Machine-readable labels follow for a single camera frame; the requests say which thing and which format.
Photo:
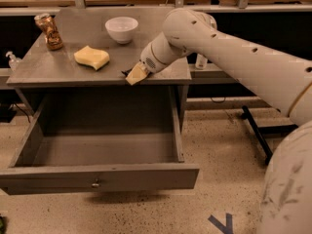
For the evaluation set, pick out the blue tape mark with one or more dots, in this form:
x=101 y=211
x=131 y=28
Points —
x=225 y=228

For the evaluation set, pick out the open grey top drawer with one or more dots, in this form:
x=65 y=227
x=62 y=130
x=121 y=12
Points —
x=126 y=146

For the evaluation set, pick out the metal drawer knob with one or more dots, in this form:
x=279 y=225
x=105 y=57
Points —
x=95 y=184

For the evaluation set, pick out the yellow sponge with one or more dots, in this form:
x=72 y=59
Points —
x=94 y=58

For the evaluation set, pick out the grey cabinet with top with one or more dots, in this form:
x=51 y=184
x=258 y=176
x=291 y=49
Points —
x=57 y=75

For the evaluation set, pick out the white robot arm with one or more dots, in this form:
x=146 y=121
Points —
x=281 y=80

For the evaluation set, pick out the white bowl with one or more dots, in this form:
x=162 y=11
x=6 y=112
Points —
x=121 y=29

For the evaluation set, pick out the crushed orange can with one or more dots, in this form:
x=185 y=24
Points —
x=48 y=26

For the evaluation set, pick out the white pump bottle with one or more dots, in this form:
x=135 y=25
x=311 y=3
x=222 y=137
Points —
x=201 y=62

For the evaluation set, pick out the clear pump bottle left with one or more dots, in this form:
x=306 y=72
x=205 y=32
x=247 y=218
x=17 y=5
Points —
x=13 y=60

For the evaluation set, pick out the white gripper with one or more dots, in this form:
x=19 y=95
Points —
x=147 y=59

